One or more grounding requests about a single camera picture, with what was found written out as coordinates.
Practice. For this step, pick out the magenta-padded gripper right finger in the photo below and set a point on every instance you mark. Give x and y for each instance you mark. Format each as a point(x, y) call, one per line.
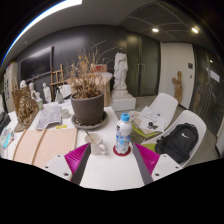
point(148, 158)

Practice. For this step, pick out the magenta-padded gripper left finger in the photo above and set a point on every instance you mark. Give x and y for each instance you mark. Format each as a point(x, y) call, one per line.
point(75, 158)

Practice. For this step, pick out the blue-capped clear water bottle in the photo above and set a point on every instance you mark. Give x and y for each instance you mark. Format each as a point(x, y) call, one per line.
point(123, 133)

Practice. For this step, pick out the white mug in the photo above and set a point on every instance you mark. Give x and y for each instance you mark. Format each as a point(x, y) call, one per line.
point(95, 146)

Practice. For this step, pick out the brown flat board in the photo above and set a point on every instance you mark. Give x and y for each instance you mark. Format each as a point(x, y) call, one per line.
point(26, 145)
point(56, 143)

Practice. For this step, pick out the wooden stirring stick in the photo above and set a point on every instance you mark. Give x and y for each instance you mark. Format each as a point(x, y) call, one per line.
point(89, 136)

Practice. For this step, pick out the black backpack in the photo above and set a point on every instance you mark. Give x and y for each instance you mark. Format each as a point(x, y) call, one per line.
point(176, 141)

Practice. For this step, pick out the small yellow tag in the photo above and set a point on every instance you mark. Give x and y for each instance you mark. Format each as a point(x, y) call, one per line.
point(61, 126)

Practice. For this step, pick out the stack of papers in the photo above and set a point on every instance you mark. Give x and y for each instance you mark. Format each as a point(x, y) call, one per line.
point(150, 118)

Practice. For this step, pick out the grey plant saucer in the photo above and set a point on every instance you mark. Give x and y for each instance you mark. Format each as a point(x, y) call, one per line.
point(100, 124)

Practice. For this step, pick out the white tape roll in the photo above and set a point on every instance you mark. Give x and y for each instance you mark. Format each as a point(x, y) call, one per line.
point(65, 113)

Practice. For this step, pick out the newspaper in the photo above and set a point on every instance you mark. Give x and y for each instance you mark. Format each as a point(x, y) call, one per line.
point(48, 116)

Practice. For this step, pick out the dried plant in grey pot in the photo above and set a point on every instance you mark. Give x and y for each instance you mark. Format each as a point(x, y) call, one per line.
point(87, 110)

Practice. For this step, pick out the white chair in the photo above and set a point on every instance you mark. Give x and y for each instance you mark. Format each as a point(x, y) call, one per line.
point(165, 103)
point(191, 116)
point(67, 90)

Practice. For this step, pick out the dark spray bottle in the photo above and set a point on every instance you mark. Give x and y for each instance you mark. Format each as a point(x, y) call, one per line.
point(60, 97)

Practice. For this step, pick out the white spray bottle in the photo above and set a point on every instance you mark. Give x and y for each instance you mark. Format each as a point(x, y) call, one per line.
point(40, 104)

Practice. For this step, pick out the small white plaster figure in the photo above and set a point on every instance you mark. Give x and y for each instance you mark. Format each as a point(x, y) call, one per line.
point(47, 92)

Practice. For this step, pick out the colourful book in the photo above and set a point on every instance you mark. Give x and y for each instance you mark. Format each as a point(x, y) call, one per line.
point(6, 136)

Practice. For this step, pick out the wooden figure sculpture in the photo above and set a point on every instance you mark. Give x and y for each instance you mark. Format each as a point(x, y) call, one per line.
point(177, 86)

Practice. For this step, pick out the black box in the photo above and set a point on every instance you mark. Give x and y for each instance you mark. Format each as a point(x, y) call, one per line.
point(3, 121)

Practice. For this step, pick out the white plaster bust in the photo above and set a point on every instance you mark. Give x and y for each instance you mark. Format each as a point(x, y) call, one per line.
point(31, 89)
point(23, 84)

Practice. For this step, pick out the wooden easel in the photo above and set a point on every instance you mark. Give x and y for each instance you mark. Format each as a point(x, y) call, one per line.
point(56, 71)

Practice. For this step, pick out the tall white plaster statue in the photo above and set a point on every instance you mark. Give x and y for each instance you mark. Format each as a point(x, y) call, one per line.
point(120, 71)

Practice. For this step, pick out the red box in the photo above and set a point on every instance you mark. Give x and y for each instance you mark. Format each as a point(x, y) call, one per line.
point(101, 68)

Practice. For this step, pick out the white cabinet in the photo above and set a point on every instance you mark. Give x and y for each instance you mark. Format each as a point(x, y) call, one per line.
point(10, 83)

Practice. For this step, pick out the ceiling spot light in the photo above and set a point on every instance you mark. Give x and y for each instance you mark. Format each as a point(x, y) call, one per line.
point(195, 30)
point(155, 30)

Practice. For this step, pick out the long ceiling light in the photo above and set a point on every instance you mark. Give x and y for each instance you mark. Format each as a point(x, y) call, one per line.
point(40, 15)

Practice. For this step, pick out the white pedestal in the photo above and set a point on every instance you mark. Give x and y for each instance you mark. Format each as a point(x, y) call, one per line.
point(123, 101)

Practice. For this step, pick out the black wall screen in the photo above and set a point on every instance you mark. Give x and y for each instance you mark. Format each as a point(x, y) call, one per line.
point(36, 63)

